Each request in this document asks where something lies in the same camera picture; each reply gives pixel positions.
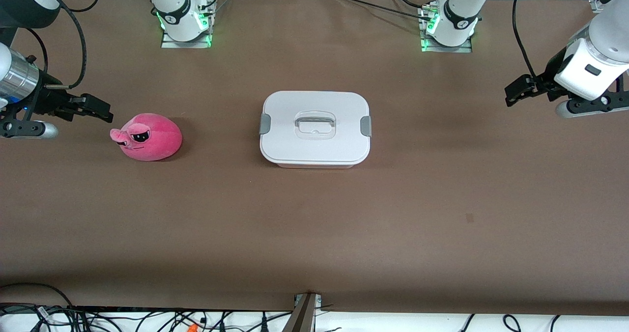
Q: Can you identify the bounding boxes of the pink plush toy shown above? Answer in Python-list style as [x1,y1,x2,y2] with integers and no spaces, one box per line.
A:
[109,113,183,162]

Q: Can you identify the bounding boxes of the white box lid grey clips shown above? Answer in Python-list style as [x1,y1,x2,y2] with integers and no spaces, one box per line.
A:
[259,90,372,166]

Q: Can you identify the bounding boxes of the pale pink plastic box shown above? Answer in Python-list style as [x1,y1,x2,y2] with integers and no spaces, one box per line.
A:
[268,160,364,169]

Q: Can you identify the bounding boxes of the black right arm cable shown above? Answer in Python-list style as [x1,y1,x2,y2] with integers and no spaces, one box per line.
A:
[22,0,101,89]

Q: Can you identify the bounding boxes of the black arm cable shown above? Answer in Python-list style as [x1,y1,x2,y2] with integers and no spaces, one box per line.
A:
[22,0,101,89]
[512,0,539,80]

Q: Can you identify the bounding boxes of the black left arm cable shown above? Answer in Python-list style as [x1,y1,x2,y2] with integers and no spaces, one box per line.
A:
[512,0,539,80]

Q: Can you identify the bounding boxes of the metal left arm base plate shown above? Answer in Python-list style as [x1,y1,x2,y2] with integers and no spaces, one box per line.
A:
[420,3,473,54]

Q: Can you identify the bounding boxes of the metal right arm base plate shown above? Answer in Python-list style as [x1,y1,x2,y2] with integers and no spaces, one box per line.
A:
[161,28,213,49]

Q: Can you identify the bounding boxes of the short black table cable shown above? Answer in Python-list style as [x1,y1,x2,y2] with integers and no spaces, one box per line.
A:
[388,0,440,9]

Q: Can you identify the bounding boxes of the long black table cable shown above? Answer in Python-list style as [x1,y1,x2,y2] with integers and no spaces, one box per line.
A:
[334,0,433,18]

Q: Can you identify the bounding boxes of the black looped floor cable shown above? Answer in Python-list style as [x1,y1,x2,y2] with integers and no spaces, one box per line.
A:
[0,282,74,309]

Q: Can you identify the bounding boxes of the aluminium camera mount post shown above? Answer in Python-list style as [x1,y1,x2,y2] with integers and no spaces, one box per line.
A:
[283,293,323,332]

